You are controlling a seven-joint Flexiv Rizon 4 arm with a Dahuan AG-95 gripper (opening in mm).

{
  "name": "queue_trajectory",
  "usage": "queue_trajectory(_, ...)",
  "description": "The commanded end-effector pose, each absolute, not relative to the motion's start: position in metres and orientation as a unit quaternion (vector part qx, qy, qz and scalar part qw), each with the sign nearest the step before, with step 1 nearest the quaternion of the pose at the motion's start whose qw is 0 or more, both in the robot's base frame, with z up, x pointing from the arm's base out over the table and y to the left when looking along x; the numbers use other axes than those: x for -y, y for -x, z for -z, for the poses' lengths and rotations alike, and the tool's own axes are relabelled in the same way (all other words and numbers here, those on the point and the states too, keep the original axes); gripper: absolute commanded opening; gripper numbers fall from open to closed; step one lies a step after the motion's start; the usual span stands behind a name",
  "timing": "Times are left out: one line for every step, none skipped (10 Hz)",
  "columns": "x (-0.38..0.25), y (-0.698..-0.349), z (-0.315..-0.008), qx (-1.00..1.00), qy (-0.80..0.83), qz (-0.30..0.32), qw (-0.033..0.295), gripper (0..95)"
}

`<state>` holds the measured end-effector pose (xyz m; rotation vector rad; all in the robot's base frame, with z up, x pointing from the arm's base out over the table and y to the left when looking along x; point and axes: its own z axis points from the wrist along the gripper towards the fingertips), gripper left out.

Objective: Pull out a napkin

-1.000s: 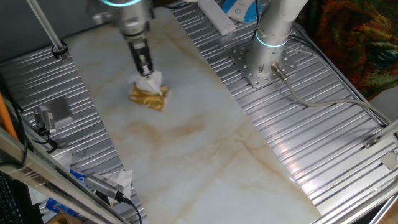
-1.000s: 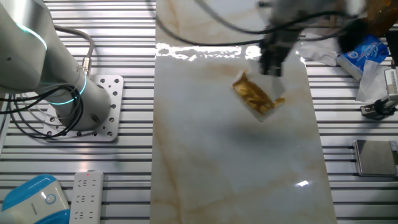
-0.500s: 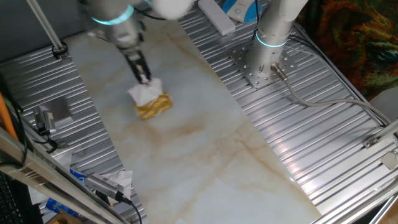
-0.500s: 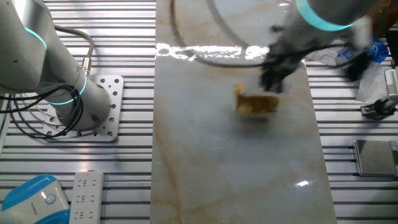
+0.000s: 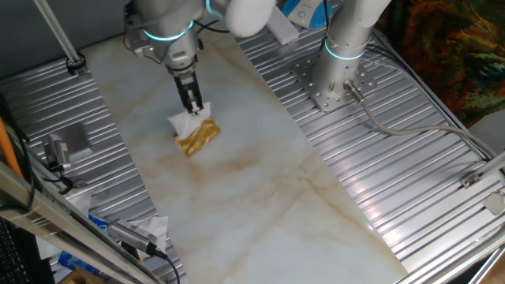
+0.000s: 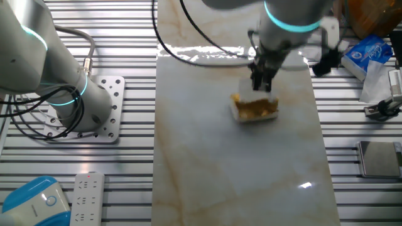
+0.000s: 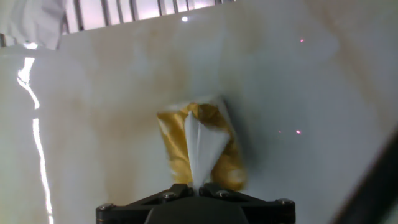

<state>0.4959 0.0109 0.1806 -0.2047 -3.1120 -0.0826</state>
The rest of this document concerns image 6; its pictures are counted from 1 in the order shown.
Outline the white power strip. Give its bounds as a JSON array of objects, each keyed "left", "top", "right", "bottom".
[{"left": 68, "top": 171, "right": 106, "bottom": 226}]

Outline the silver camera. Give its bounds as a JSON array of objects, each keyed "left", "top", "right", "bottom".
[{"left": 388, "top": 67, "right": 402, "bottom": 101}]

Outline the metal clamp stand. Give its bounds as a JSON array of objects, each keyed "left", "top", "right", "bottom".
[{"left": 363, "top": 94, "right": 402, "bottom": 122}]

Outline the grey square metal plate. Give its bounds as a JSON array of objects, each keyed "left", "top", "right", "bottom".
[{"left": 356, "top": 140, "right": 402, "bottom": 179}]

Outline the black fuzzy cable wrap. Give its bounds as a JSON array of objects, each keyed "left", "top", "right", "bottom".
[{"left": 312, "top": 46, "right": 344, "bottom": 78}]

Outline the gold tissue pack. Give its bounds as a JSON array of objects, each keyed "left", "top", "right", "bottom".
[{"left": 229, "top": 93, "right": 280, "bottom": 123}]

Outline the blue white control device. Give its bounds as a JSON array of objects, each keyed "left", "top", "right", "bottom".
[{"left": 0, "top": 175, "right": 72, "bottom": 226}]

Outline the black flat panel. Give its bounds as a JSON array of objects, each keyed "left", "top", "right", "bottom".
[{"left": 389, "top": 31, "right": 402, "bottom": 68}]

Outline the marble pattern board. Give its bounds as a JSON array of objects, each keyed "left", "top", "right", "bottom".
[{"left": 150, "top": 0, "right": 342, "bottom": 226}]

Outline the flat loose white tissue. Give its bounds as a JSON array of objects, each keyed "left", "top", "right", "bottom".
[{"left": 359, "top": 59, "right": 395, "bottom": 104}]

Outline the white napkin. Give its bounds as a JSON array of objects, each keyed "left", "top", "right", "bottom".
[{"left": 237, "top": 78, "right": 274, "bottom": 104}]

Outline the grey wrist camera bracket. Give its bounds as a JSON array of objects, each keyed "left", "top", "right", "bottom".
[{"left": 319, "top": 16, "right": 350, "bottom": 53}]

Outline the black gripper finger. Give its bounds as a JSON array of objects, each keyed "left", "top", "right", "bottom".
[
  {"left": 263, "top": 72, "right": 273, "bottom": 92},
  {"left": 251, "top": 71, "right": 262, "bottom": 91}
]

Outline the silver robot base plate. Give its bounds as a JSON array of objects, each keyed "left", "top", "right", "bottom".
[{"left": 42, "top": 75, "right": 126, "bottom": 144}]

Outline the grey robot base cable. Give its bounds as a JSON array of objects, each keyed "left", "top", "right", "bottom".
[{"left": 55, "top": 24, "right": 97, "bottom": 78}]

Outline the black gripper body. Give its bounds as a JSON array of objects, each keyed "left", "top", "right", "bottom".
[{"left": 249, "top": 50, "right": 285, "bottom": 78}]

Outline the blue tissue pack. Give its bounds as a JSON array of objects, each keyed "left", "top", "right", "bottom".
[{"left": 340, "top": 33, "right": 394, "bottom": 82}]

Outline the black looped base cable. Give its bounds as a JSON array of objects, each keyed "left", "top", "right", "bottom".
[{"left": 0, "top": 84, "right": 85, "bottom": 141}]

